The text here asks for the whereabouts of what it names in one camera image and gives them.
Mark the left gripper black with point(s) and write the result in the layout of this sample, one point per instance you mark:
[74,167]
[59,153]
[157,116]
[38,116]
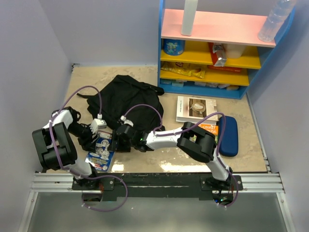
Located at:
[88,144]

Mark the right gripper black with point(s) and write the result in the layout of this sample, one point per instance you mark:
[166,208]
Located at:
[119,148]

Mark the blue cartoon book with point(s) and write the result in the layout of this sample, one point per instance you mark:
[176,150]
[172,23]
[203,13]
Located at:
[102,158]

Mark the black student backpack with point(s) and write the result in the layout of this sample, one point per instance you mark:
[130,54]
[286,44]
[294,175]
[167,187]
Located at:
[139,100]

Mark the white coffee cover book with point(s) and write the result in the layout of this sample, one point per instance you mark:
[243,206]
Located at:
[191,109]

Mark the orange treehouse book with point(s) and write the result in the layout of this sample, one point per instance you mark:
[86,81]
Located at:
[214,129]

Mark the blue pencil case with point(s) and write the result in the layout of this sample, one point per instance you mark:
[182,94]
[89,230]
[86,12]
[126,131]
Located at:
[229,146]

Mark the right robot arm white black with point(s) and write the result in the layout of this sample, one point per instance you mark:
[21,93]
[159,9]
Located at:
[198,143]

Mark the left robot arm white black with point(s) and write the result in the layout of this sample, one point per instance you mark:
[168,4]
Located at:
[56,150]

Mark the yellow chips bag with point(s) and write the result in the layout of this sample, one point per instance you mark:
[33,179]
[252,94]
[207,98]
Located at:
[186,69]

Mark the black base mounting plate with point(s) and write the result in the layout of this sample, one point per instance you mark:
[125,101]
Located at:
[160,185]

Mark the blue round tin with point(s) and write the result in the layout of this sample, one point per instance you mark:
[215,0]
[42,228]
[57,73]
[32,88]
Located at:
[173,47]

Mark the red flat packet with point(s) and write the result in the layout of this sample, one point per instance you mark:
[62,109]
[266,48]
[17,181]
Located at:
[226,69]

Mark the colourful wooden shelf unit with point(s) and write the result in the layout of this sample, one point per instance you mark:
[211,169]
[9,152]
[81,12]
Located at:
[222,28]

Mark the white plastic tub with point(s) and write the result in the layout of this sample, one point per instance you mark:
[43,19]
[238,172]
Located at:
[234,50]

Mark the white tall bottle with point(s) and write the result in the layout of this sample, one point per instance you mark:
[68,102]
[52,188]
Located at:
[190,8]

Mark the clear plastic water bottle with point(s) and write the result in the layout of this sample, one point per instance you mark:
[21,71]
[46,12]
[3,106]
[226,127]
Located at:
[275,19]

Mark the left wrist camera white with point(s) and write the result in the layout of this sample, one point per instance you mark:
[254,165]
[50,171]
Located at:
[97,124]

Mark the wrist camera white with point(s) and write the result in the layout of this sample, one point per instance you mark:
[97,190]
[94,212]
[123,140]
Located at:
[97,124]
[124,120]

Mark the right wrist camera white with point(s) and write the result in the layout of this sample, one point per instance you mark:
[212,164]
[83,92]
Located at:
[124,120]

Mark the aluminium rail frame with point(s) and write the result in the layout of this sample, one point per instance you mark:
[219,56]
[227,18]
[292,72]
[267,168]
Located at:
[268,182]

